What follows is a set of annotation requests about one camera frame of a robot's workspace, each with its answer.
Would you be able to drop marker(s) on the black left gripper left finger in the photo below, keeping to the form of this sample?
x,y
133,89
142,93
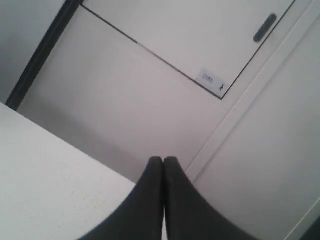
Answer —
x,y
140,216

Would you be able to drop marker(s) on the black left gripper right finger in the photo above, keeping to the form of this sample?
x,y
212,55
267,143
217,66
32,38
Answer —
x,y
188,215

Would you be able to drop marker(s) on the white cabinet label sticker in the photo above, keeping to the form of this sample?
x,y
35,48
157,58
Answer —
x,y
212,83

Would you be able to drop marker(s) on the white cabinet with doors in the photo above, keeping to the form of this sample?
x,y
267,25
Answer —
x,y
116,79

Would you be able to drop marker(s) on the black cabinet door handle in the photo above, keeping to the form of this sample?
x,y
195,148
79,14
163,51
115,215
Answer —
x,y
265,27

